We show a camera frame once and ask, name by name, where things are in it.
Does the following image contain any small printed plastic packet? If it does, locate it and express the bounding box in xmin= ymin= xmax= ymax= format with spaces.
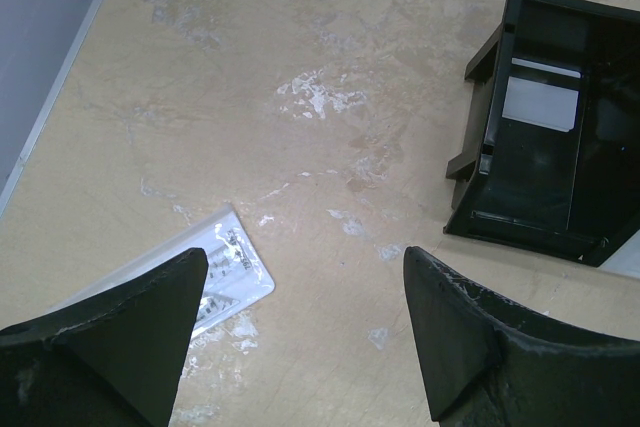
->
xmin=53 ymin=203 xmax=275 ymax=338

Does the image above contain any white card in tray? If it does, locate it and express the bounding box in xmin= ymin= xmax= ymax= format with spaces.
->
xmin=502 ymin=58 xmax=581 ymax=132

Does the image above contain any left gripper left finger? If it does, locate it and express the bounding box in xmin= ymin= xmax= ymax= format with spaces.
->
xmin=1 ymin=248 xmax=208 ymax=426

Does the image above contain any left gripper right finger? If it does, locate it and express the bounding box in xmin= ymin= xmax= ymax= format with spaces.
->
xmin=403 ymin=247 xmax=639 ymax=426

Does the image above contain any aluminium frame rail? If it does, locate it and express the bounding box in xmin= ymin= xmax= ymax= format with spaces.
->
xmin=1 ymin=0 xmax=103 ymax=205

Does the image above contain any black white three-compartment tray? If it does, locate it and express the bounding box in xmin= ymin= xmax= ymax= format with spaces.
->
xmin=444 ymin=0 xmax=639 ymax=267

